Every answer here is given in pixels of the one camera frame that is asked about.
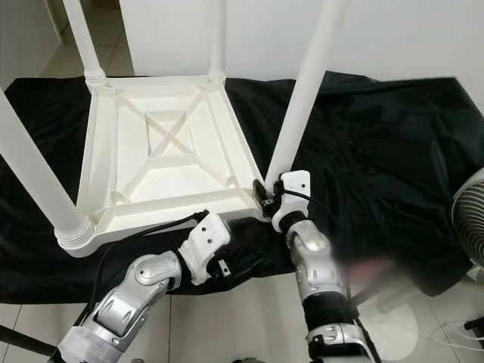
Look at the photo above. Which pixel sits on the white plastic table top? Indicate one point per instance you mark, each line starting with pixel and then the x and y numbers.
pixel 174 174

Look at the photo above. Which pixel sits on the white plastic table leg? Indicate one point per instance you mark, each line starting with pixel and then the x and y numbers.
pixel 83 38
pixel 306 76
pixel 38 181
pixel 217 38

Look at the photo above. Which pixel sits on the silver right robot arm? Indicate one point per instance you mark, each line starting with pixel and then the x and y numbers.
pixel 318 272

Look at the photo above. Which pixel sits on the black cloth table cover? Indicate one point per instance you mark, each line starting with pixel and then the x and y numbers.
pixel 408 166

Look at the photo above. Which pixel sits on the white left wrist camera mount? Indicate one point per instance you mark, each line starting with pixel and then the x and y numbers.
pixel 204 238

